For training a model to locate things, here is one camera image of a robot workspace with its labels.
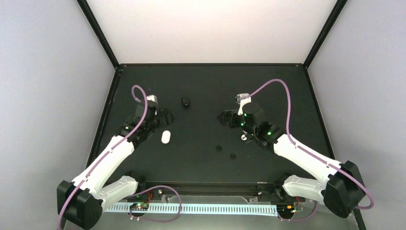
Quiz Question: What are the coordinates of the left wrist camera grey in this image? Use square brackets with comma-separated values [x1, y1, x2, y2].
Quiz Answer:
[147, 94, 158, 104]

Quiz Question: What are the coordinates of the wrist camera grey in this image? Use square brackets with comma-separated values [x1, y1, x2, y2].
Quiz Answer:
[147, 94, 158, 104]
[236, 93, 249, 104]

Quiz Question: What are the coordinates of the left circuit board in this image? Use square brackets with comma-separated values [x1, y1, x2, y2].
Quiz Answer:
[130, 203, 149, 212]

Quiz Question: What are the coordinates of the black frame post left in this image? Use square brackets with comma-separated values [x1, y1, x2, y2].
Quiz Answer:
[77, 0, 120, 69]

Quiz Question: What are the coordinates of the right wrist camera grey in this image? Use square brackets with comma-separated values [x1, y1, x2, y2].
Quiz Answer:
[236, 93, 249, 104]

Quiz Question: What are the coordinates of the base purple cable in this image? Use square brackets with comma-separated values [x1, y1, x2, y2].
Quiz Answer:
[128, 185, 182, 224]
[277, 201, 318, 222]

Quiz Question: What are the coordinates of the black frame post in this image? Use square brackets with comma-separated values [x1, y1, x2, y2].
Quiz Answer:
[77, 0, 120, 69]
[303, 0, 347, 69]

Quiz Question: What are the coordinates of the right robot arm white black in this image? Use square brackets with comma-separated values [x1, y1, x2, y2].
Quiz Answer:
[217, 110, 366, 218]

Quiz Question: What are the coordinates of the black frame post right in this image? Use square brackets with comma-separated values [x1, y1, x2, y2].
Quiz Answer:
[303, 0, 347, 69]

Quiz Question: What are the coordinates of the circuit board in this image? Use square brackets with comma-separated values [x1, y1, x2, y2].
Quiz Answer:
[277, 205, 303, 213]
[130, 203, 149, 212]

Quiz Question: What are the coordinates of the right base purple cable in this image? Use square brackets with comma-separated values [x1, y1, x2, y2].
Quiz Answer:
[277, 201, 318, 222]

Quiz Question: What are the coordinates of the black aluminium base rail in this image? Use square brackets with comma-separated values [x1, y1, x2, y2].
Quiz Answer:
[135, 180, 305, 204]

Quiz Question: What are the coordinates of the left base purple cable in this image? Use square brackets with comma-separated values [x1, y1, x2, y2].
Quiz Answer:
[128, 185, 182, 224]

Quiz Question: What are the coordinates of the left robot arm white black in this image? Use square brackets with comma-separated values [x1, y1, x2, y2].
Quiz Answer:
[56, 106, 174, 230]

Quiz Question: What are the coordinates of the white earbud charging case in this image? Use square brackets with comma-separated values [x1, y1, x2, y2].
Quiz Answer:
[161, 130, 171, 144]

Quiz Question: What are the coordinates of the white slotted cable duct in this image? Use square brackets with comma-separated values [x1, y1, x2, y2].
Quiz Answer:
[103, 202, 279, 217]

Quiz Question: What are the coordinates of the right circuit board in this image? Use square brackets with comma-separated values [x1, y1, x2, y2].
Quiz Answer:
[277, 205, 303, 213]

